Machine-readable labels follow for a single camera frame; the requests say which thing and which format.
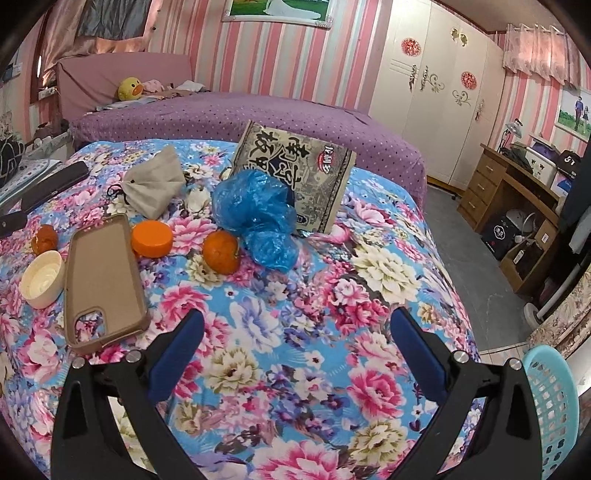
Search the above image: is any floral door curtain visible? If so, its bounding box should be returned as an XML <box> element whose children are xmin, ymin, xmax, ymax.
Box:
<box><xmin>526</xmin><ymin>286</ymin><xmax>591</xmax><ymax>361</ymax></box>

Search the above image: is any beige drawstring pouch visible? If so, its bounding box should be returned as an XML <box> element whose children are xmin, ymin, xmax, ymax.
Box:
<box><xmin>107</xmin><ymin>147</ymin><xmax>187</xmax><ymax>220</ymax></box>

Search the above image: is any pink window curtain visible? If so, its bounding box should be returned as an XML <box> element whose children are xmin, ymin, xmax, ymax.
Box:
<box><xmin>39</xmin><ymin>0</ymin><xmax>88</xmax><ymax>88</ymax></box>

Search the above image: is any brown cardboard box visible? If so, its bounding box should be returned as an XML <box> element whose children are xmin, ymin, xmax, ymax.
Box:
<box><xmin>499</xmin><ymin>235</ymin><xmax>550</xmax><ymax>294</ymax></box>

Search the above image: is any black hanging coat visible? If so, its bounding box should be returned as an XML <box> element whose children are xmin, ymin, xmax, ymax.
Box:
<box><xmin>556</xmin><ymin>171</ymin><xmax>591</xmax><ymax>254</ymax></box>

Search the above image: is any pink covered headboard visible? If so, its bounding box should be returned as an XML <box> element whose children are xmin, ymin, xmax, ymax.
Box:
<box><xmin>55</xmin><ymin>54</ymin><xmax>192</xmax><ymax>123</ymax></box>

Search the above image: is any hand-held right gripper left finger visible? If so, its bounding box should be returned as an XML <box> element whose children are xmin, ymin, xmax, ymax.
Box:
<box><xmin>50</xmin><ymin>308</ymin><xmax>206</xmax><ymax>480</ymax></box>

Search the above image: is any purple dotted bed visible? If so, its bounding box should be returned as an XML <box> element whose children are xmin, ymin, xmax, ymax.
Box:
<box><xmin>69</xmin><ymin>90</ymin><xmax>428</xmax><ymax>208</ymax></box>

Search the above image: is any framed couple photo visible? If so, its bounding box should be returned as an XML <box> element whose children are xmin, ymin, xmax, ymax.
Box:
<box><xmin>556</xmin><ymin>88</ymin><xmax>591</xmax><ymax>141</ymax></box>

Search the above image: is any framed wedding picture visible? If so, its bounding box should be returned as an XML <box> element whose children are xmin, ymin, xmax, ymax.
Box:
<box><xmin>222</xmin><ymin>0</ymin><xmax>333</xmax><ymax>29</ymax></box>

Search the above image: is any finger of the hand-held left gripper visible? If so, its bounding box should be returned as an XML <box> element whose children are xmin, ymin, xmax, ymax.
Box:
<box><xmin>0</xmin><ymin>210</ymin><xmax>29</xmax><ymax>240</ymax></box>

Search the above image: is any white round cap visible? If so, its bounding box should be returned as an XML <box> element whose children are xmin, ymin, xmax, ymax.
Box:
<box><xmin>18</xmin><ymin>250</ymin><xmax>65</xmax><ymax>310</ymax></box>

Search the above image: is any orange round cap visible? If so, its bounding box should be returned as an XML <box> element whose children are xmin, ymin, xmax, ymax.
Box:
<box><xmin>131</xmin><ymin>220</ymin><xmax>174</xmax><ymax>259</ymax></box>

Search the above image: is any beige phone case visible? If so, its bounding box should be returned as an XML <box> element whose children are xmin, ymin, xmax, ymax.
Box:
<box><xmin>64</xmin><ymin>213</ymin><xmax>151</xmax><ymax>356</ymax></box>

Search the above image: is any pale patterned cushion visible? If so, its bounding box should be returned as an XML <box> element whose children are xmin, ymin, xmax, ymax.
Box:
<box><xmin>0</xmin><ymin>159</ymin><xmax>63</xmax><ymax>204</ymax></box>

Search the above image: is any tangerine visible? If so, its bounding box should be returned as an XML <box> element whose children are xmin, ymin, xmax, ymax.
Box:
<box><xmin>203</xmin><ymin>230</ymin><xmax>241</xmax><ymax>274</ymax></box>

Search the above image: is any turquoise plastic laundry basket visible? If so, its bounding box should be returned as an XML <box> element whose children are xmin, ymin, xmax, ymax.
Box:
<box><xmin>522</xmin><ymin>344</ymin><xmax>578</xmax><ymax>480</ymax></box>

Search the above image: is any black printed box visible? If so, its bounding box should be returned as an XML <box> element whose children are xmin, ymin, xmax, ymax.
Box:
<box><xmin>480</xmin><ymin>217</ymin><xmax>518</xmax><ymax>259</ymax></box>

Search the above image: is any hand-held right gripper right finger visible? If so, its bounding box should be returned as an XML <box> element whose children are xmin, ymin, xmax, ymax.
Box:
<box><xmin>390</xmin><ymin>307</ymin><xmax>543</xmax><ymax>480</ymax></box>

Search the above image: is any printed snack packet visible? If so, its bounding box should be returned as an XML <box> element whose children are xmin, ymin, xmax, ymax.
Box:
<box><xmin>228</xmin><ymin>120</ymin><xmax>357</xmax><ymax>236</ymax></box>

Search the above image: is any purple storage box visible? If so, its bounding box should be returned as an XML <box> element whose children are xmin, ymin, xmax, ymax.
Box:
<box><xmin>531</xmin><ymin>136</ymin><xmax>561</xmax><ymax>155</ymax></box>

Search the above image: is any black cap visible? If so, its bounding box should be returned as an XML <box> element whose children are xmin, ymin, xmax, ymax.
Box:
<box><xmin>556</xmin><ymin>150</ymin><xmax>580</xmax><ymax>174</ymax></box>

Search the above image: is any black glasses case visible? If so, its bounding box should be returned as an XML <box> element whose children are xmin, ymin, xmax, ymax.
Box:
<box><xmin>21</xmin><ymin>161</ymin><xmax>89</xmax><ymax>215</ymax></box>

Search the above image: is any floral blue blanket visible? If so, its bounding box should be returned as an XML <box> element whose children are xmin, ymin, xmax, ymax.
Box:
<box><xmin>0</xmin><ymin>138</ymin><xmax>485</xmax><ymax>480</ymax></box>

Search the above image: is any yellow duck plush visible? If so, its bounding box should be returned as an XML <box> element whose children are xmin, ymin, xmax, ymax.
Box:
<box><xmin>117</xmin><ymin>77</ymin><xmax>142</xmax><ymax>102</ymax></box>

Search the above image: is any pink curtain valance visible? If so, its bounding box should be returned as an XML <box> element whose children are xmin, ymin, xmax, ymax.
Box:
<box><xmin>503</xmin><ymin>23</ymin><xmax>583</xmax><ymax>88</ymax></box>

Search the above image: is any white storage box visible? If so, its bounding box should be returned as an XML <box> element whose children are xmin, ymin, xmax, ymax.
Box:
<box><xmin>526</xmin><ymin>138</ymin><xmax>561</xmax><ymax>185</ymax></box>

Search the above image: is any dark clothes pile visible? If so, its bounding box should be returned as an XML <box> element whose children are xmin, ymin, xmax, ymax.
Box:
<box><xmin>501</xmin><ymin>145</ymin><xmax>532</xmax><ymax>169</ymax></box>

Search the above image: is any grey window curtain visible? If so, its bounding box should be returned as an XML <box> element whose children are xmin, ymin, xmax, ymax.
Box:
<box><xmin>76</xmin><ymin>0</ymin><xmax>153</xmax><ymax>38</ymax></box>

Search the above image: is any white fan heater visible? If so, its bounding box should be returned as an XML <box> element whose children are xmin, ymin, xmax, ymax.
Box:
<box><xmin>505</xmin><ymin>208</ymin><xmax>539</xmax><ymax>241</ymax></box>

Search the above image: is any blue plastic bag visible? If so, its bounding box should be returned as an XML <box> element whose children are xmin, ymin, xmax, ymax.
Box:
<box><xmin>211</xmin><ymin>169</ymin><xmax>301</xmax><ymax>271</ymax></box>

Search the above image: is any white wardrobe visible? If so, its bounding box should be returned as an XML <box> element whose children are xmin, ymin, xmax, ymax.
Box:
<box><xmin>367</xmin><ymin>0</ymin><xmax>506</xmax><ymax>190</ymax></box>

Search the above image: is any wooden desk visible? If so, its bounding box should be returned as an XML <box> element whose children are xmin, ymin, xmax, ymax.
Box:
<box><xmin>457</xmin><ymin>143</ymin><xmax>573</xmax><ymax>296</ymax></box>

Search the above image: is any dark patterned bag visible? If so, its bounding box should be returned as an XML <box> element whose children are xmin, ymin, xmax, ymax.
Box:
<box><xmin>0</xmin><ymin>136</ymin><xmax>26</xmax><ymax>185</ymax></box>

